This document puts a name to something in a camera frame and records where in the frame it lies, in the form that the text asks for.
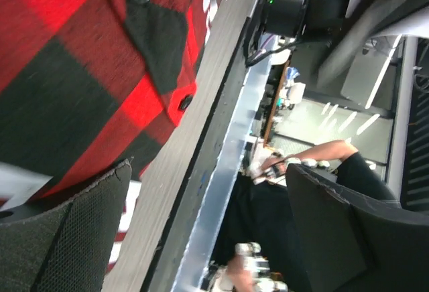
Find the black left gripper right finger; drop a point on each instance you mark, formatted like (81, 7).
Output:
(352, 242)

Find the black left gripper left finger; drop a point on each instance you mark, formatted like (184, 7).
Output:
(63, 242)

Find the red black plaid shirt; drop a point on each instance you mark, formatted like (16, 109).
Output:
(86, 83)

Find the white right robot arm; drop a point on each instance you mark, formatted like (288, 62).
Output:
(323, 20)

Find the person in black shirt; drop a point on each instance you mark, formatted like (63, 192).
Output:
(259, 211)

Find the aluminium table frame rail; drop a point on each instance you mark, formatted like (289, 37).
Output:
(203, 237)

